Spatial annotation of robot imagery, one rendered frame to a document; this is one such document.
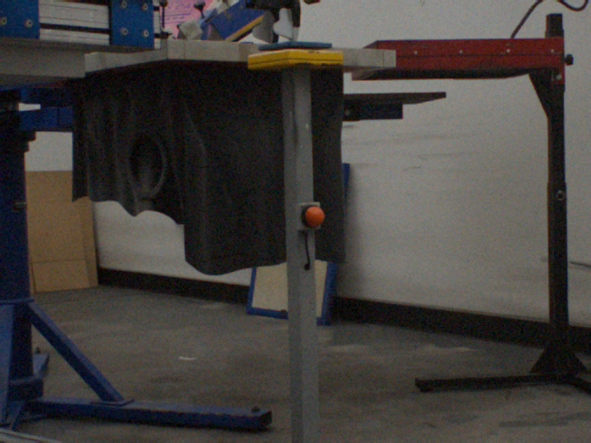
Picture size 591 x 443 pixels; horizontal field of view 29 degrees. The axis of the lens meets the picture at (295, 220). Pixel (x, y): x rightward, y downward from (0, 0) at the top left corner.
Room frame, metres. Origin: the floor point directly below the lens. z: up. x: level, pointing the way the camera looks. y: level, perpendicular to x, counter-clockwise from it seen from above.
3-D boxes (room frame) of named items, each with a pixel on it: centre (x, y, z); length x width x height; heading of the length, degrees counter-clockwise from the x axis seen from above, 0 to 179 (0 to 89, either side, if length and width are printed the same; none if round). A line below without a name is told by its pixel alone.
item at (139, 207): (2.52, 0.35, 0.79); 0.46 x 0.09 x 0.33; 37
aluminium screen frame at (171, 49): (2.67, 0.24, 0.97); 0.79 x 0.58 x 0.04; 37
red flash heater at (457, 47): (3.70, -0.52, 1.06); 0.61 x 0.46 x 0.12; 97
